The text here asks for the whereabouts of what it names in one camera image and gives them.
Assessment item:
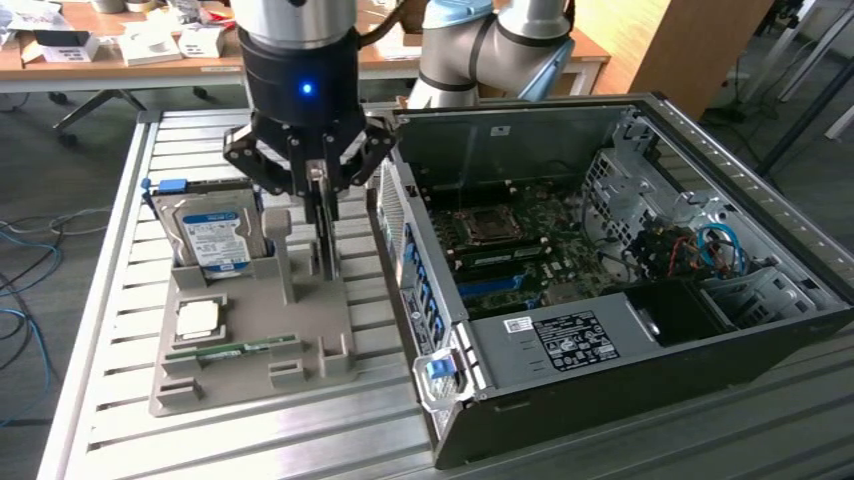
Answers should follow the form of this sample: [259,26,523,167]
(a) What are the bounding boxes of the red and orange wires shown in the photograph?
[670,234,709,274]

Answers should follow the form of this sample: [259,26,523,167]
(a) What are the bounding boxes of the grey floor cable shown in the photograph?
[0,206,114,237]

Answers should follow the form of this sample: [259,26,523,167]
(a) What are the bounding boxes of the grey wheeled leg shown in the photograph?
[51,88,150,147]

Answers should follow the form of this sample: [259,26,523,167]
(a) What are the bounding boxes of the blue case latch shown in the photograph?
[426,352,459,381]

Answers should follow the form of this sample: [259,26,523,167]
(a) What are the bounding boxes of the grey metal disk bay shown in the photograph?
[699,267,826,331]

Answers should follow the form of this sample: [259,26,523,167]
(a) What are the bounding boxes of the wooden desk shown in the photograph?
[0,0,613,109]

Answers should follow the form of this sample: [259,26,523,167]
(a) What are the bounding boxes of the white box with round hole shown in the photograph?
[118,22,183,67]

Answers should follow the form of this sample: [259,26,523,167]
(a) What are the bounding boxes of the black floor cable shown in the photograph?
[0,272,35,374]

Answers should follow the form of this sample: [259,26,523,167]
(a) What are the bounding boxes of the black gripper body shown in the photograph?
[238,28,367,195]

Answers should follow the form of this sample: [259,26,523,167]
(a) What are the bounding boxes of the black open PC case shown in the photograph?
[362,91,854,471]

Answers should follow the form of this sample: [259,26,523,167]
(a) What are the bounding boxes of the wooden cabinet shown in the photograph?
[573,0,775,121]

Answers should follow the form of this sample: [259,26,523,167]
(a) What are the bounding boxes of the white box with label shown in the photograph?
[178,25,227,59]

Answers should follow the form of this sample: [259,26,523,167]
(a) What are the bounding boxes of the white paper stack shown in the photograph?
[368,23,423,61]

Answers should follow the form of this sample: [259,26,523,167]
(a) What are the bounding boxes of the dark metal post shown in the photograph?
[757,74,854,176]

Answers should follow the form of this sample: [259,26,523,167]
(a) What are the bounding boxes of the perforated metal drive cage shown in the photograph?
[578,147,679,251]

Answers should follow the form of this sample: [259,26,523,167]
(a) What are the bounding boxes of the hard disk in blue caddy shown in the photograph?
[139,172,276,280]

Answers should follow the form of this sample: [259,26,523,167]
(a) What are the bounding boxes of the CPU socket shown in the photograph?
[452,205,526,246]

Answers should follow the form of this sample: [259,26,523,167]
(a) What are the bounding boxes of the green motherboard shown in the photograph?
[426,184,642,321]

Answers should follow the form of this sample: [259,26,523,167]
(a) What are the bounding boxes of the white box with black lid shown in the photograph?
[32,29,102,64]

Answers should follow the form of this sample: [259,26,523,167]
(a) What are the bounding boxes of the green RAM stick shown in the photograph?
[471,246,549,263]
[164,335,299,361]

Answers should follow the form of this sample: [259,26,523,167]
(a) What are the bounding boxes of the grey power supply unit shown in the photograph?
[468,293,663,390]

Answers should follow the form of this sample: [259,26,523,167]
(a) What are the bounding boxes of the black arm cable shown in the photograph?
[358,0,403,50]

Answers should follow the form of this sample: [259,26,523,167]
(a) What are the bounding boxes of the blue wire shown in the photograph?
[693,223,753,279]

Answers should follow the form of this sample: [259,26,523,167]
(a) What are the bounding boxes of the black plastic drive housing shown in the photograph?
[623,279,739,349]

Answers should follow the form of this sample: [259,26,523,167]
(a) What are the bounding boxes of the grey parts rack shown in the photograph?
[147,208,359,419]

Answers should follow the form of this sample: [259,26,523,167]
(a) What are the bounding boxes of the silver CPU chip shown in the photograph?
[174,301,223,340]

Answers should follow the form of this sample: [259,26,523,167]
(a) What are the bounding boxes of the blue floor cable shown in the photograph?
[0,307,55,429]
[0,227,63,299]

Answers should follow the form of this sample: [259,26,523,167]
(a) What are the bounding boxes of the blue expansion slot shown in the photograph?
[458,277,526,297]

